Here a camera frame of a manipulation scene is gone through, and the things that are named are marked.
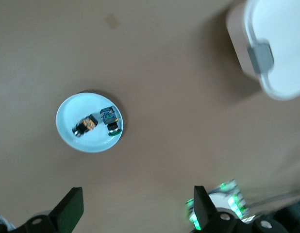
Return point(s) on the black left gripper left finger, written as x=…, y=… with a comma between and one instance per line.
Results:
x=65, y=213

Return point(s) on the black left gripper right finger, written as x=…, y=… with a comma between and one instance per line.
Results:
x=213, y=223

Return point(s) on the orange and black switch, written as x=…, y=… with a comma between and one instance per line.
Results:
x=86, y=124

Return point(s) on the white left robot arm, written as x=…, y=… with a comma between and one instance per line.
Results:
x=219, y=199

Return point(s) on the white lunch box grey clips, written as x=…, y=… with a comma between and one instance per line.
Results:
x=281, y=36

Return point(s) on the light blue round plate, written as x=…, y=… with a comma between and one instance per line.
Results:
x=74, y=109

